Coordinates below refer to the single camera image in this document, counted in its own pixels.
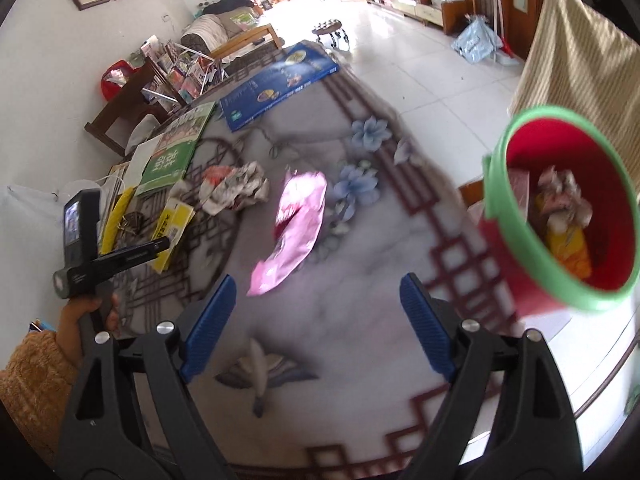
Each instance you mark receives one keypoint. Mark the magazine rack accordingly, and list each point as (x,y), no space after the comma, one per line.
(175,72)

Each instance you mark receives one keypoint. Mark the crumpled printed wrapper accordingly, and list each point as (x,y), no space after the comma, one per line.
(230,187)

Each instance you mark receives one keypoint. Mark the yellow packet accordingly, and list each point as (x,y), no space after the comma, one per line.
(116,220)

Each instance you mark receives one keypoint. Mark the red bucket with green rim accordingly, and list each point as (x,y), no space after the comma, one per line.
(550,140)

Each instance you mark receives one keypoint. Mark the person's left hand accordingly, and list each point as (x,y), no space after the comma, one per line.
(72,330)

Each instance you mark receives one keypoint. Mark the blue plastic bag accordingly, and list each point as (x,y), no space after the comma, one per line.
(475,40)

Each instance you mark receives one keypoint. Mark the crumpled pale wrapper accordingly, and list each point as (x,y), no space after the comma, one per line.
(565,195)

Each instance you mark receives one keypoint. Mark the dark wooden side table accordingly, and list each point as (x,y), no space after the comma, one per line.
(107,127)

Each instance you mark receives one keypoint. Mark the dark cloth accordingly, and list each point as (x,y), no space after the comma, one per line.
(227,2)

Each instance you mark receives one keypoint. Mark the wooden sofa with striped cushion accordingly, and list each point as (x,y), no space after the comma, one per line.
(210,32)

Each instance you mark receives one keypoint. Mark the blue book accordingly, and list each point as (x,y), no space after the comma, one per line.
(275,87)

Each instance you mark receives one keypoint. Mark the beige checked cloth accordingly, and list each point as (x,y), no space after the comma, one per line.
(575,60)

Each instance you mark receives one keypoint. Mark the white notebook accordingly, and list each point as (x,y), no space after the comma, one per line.
(142,160)

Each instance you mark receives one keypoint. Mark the green book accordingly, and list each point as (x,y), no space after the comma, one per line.
(175,150)

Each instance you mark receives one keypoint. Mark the yellow box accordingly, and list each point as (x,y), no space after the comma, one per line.
(172,220)

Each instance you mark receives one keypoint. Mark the small round stool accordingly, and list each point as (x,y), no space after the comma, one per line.
(330,27)

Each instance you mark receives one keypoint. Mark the pink box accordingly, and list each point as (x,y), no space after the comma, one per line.
(519,195)

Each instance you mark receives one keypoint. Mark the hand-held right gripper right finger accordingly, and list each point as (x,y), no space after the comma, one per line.
(425,330)

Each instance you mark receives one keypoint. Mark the pink snack packet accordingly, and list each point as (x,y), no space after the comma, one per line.
(295,225)

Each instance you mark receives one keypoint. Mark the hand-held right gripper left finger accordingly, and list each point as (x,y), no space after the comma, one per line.
(207,330)

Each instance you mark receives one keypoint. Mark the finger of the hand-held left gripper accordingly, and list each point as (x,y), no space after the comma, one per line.
(135,252)

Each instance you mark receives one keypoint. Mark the orange snack packet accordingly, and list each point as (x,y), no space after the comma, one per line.
(570,252)

